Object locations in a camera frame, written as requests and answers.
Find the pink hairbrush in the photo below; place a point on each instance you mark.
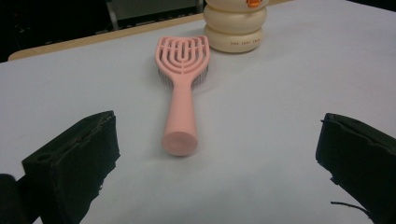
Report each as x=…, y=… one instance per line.
x=180, y=124

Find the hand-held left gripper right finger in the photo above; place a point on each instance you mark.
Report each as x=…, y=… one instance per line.
x=361, y=155

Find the white table sheet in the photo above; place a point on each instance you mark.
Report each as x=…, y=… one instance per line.
x=280, y=93

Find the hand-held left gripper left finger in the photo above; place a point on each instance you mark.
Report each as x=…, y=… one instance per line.
x=68, y=161

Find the cream ribbed round container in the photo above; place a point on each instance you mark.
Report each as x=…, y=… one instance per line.
x=233, y=28

